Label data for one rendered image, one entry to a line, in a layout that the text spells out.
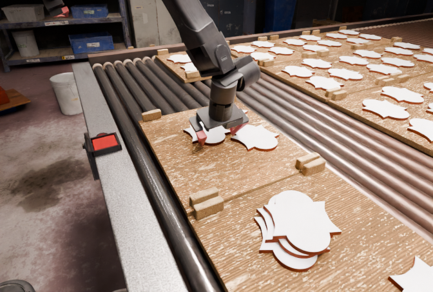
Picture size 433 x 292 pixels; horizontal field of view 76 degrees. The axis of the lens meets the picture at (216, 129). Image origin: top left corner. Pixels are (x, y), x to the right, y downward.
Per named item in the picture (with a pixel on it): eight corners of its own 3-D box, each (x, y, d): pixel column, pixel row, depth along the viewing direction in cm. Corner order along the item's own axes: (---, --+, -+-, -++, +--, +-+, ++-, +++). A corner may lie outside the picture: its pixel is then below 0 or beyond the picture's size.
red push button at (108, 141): (95, 155, 73) (94, 150, 73) (92, 144, 78) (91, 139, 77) (118, 149, 76) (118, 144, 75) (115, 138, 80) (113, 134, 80)
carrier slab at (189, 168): (187, 218, 54) (187, 213, 53) (138, 125, 86) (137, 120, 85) (321, 168, 68) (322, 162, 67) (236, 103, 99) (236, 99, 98)
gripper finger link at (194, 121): (187, 138, 75) (187, 113, 68) (211, 129, 77) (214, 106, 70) (198, 156, 71) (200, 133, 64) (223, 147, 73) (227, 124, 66)
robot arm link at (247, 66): (189, 54, 61) (213, 48, 55) (225, 37, 67) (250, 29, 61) (210, 103, 66) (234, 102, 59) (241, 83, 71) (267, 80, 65)
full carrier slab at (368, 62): (388, 86, 114) (392, 75, 112) (315, 59, 145) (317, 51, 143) (437, 72, 128) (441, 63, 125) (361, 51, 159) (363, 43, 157)
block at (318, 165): (306, 177, 62) (308, 167, 61) (300, 173, 64) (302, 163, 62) (325, 169, 65) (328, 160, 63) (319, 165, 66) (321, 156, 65)
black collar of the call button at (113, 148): (92, 157, 72) (91, 152, 71) (89, 143, 78) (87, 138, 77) (122, 149, 75) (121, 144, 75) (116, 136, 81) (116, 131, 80)
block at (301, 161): (299, 171, 64) (301, 162, 63) (294, 166, 66) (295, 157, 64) (319, 164, 67) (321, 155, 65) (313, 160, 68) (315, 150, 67)
